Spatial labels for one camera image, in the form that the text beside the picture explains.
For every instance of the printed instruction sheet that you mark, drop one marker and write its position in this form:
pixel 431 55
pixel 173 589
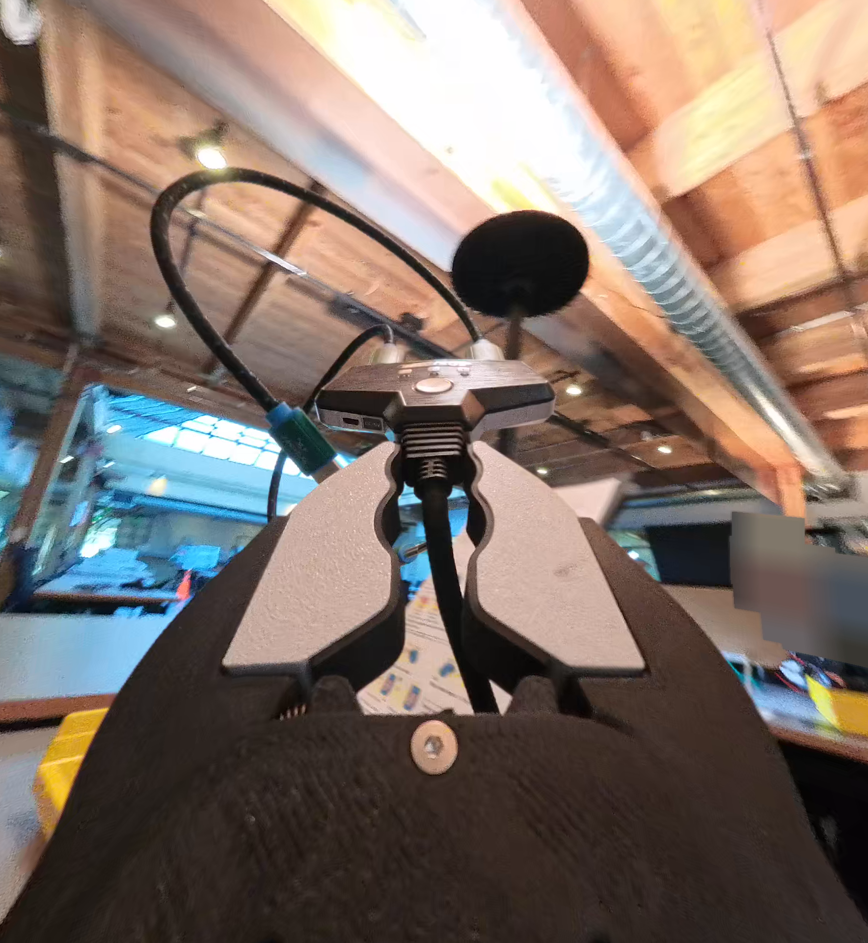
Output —
pixel 421 659

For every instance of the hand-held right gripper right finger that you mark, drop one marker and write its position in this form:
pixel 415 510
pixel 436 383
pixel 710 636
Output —
pixel 552 582

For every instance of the yellow plastic bin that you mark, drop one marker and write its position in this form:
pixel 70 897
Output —
pixel 73 766
pixel 857 711

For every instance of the black foam microphone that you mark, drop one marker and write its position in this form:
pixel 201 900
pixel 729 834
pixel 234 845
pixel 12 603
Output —
pixel 520 263

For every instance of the grey table wooden edge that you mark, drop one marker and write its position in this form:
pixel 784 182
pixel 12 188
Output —
pixel 44 656
pixel 706 615

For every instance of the black monitor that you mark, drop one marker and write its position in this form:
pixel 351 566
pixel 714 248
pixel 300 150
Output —
pixel 688 554

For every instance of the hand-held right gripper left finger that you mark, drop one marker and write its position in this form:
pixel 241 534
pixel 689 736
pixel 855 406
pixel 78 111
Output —
pixel 309 582

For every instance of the silver ceiling duct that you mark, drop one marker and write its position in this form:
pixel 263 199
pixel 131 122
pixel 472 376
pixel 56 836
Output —
pixel 625 221

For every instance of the black switch hub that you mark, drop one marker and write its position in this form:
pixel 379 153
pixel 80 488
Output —
pixel 493 401

